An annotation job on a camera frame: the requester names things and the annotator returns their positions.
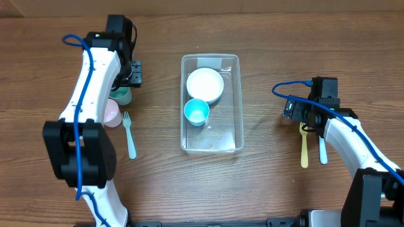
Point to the clear plastic container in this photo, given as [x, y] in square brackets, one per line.
[223, 130]

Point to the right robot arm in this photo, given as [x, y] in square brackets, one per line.
[375, 197]

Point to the yellow fork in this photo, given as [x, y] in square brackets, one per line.
[304, 152]

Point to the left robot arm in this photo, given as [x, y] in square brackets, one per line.
[78, 146]

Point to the pink cup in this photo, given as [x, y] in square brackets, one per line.
[112, 114]

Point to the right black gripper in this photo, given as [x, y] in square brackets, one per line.
[297, 113]

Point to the light blue fork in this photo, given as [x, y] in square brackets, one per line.
[323, 157]

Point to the white bowl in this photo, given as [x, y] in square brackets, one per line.
[205, 84]

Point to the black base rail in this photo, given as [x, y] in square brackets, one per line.
[299, 221]

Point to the blue cup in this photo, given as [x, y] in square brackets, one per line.
[196, 111]

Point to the light green bowl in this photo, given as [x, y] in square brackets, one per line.
[213, 101]

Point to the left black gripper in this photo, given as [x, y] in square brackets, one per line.
[128, 74]

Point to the green fork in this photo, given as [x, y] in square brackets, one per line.
[126, 121]

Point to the green cup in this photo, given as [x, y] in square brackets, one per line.
[122, 96]

